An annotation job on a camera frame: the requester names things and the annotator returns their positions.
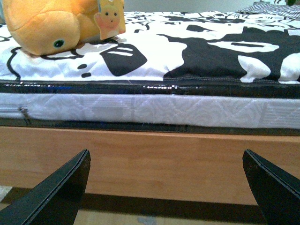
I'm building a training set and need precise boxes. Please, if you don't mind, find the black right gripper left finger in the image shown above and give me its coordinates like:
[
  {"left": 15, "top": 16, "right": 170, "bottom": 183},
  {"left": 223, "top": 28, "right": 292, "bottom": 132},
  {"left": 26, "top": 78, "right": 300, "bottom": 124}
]
[{"left": 0, "top": 150, "right": 90, "bottom": 225}]

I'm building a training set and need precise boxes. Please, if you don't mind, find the white quilted mattress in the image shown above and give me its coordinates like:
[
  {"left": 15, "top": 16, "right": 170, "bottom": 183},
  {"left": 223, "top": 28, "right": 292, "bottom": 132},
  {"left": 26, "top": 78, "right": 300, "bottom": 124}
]
[{"left": 0, "top": 79, "right": 300, "bottom": 135}]

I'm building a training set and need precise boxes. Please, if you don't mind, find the striped pillow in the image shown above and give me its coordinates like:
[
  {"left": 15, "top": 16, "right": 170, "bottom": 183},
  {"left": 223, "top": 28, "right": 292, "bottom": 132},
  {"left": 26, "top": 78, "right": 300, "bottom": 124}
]
[{"left": 236, "top": 3, "right": 300, "bottom": 20}]

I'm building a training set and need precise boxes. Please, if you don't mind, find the wooden bed frame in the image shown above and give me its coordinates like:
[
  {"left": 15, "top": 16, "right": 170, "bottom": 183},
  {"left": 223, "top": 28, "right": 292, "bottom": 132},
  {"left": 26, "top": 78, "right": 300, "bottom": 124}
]
[{"left": 0, "top": 127, "right": 300, "bottom": 205}]

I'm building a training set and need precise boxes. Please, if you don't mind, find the black and white bedsheet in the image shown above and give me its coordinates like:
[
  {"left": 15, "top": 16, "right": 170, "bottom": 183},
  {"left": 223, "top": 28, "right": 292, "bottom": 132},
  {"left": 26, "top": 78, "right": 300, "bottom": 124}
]
[{"left": 0, "top": 11, "right": 300, "bottom": 84}]

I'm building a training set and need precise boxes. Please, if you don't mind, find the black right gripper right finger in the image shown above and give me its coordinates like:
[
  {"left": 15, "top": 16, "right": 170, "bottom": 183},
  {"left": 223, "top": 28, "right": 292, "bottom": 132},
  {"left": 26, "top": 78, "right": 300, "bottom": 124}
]
[{"left": 242, "top": 150, "right": 300, "bottom": 225}]

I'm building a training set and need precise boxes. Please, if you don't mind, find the orange plush dinosaur toy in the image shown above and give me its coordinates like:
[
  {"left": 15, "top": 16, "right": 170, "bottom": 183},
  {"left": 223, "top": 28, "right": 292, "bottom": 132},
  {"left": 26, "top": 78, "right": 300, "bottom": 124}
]
[{"left": 1, "top": 0, "right": 99, "bottom": 56}]

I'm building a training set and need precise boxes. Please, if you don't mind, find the yellow cartoon hang tag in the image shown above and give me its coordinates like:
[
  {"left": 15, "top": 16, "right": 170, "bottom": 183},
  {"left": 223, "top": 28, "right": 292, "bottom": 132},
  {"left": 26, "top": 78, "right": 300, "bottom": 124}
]
[{"left": 94, "top": 0, "right": 126, "bottom": 40}]

